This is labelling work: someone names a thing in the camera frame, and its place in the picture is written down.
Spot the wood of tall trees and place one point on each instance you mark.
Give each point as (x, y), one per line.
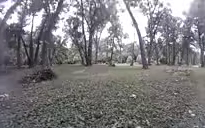
(90, 36)

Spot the leaf-covered ground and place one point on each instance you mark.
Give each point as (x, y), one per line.
(100, 103)

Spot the dark pile of branches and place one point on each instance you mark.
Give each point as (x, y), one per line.
(39, 74)

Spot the grey paved path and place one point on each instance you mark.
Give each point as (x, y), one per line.
(3, 81)

